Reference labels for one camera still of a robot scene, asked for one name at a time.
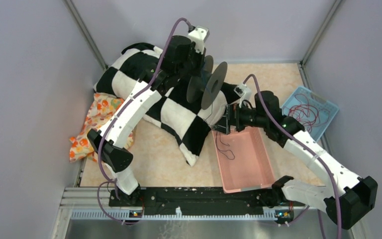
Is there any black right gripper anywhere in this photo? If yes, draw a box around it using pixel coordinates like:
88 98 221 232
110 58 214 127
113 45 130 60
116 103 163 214
211 100 268 134

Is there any dark grey cable spool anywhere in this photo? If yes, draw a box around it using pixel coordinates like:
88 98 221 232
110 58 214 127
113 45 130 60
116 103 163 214
186 55 228 110

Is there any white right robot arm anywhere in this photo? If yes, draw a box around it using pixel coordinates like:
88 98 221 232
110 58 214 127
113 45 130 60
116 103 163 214
215 86 378 230

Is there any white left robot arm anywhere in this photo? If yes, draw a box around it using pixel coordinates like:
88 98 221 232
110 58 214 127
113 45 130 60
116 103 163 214
87 29 209 206

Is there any black and white checkered pillow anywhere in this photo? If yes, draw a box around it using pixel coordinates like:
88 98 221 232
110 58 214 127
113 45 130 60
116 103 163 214
94 42 240 166

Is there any pink plastic basket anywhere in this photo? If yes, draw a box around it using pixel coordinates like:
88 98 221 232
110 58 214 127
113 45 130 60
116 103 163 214
212 127 276 194

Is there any blue plastic basket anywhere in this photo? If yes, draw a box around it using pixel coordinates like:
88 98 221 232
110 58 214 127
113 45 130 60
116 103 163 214
282 86 339 141

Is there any orange floral cloth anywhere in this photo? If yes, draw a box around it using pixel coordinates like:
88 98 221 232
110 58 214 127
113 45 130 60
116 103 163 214
69 93 124 163

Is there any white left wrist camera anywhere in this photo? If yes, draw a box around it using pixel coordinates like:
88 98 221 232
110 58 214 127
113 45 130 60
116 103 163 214
187 26 210 55

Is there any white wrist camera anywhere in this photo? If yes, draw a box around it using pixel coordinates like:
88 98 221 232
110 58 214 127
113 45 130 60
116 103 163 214
234 83 252 107
187 26 210 55

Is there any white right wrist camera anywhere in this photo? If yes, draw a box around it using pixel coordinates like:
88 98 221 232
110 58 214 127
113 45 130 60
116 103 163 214
234 83 252 107

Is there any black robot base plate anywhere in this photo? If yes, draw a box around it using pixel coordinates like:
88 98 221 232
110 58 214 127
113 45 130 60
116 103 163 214
108 187 300 216

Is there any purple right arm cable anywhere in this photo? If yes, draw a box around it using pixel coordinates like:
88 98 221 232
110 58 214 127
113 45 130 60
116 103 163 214
242 74 343 239

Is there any white slotted cable duct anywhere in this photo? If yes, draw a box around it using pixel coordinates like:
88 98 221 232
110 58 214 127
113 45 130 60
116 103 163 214
70 207 294 221

